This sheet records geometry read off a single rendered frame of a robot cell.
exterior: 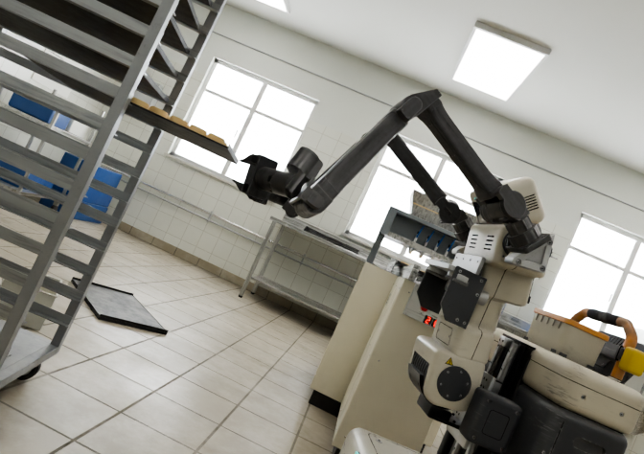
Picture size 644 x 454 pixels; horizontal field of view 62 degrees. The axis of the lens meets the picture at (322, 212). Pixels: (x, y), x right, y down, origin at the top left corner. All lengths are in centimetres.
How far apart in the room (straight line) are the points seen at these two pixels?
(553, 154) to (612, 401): 500
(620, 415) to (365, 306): 158
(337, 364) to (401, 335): 80
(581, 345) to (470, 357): 35
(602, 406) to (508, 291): 39
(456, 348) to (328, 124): 485
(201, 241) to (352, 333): 364
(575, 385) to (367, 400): 96
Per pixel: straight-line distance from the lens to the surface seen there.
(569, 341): 181
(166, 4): 153
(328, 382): 304
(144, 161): 191
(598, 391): 169
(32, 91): 159
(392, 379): 232
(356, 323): 298
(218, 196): 633
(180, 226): 643
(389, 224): 297
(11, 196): 157
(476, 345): 168
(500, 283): 172
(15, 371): 176
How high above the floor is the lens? 82
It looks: 3 degrees up
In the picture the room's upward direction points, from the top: 25 degrees clockwise
